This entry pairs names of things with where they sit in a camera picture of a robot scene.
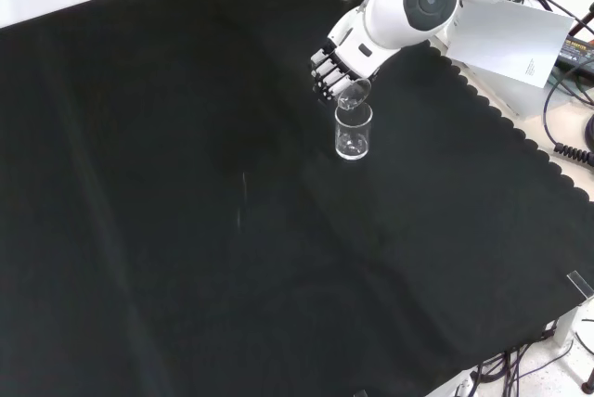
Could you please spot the tall clear glass beaker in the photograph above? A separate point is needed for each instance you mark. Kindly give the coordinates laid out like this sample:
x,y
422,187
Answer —
x,y
353,146

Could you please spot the pale paper board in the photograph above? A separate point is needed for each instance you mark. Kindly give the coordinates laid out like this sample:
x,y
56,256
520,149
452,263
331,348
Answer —
x,y
510,40

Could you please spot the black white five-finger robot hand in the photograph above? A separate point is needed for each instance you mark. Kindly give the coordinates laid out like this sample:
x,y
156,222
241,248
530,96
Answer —
x,y
355,49

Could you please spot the black power adapter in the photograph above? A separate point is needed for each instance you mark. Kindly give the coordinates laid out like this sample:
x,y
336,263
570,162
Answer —
x,y
577,51

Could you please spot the white box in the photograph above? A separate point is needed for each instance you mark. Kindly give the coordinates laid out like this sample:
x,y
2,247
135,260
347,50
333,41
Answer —
x,y
515,95

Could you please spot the clear tape strip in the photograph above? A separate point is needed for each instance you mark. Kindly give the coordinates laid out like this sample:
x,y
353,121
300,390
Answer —
x,y
360,393
581,283

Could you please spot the clear glass beaker with spout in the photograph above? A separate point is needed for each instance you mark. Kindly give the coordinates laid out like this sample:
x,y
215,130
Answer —
x,y
355,94

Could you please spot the black bench cloth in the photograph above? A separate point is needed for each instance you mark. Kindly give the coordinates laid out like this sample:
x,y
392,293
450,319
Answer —
x,y
185,230

